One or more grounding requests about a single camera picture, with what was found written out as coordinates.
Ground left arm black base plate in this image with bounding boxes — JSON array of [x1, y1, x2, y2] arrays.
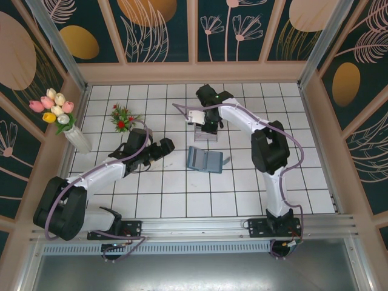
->
[[87, 220, 142, 241]]

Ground aluminium mounting rail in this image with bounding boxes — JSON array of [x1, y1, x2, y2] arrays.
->
[[29, 213, 359, 243]]

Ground white ribbed vase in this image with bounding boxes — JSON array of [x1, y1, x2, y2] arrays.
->
[[65, 125, 93, 155]]

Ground slotted grey cable duct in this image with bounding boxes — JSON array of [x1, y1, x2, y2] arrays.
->
[[42, 241, 353, 256]]

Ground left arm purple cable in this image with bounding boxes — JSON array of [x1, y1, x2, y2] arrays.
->
[[44, 119, 152, 262]]

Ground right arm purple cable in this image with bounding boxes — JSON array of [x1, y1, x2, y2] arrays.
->
[[172, 102, 306, 260]]

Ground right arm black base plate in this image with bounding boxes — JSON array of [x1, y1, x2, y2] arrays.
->
[[247, 216, 303, 239]]

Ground aluminium frame post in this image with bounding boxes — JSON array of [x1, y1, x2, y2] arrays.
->
[[298, 0, 350, 89], [25, 0, 89, 92]]

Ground small potted red flowers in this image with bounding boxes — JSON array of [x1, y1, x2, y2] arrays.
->
[[109, 103, 145, 134]]

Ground blue-grey box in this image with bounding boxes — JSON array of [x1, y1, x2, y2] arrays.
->
[[186, 145, 230, 175]]

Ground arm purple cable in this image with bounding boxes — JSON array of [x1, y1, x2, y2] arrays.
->
[[172, 102, 306, 260], [44, 119, 152, 262]]

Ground pastel tulip bouquet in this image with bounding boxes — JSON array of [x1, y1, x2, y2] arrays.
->
[[28, 87, 77, 136]]

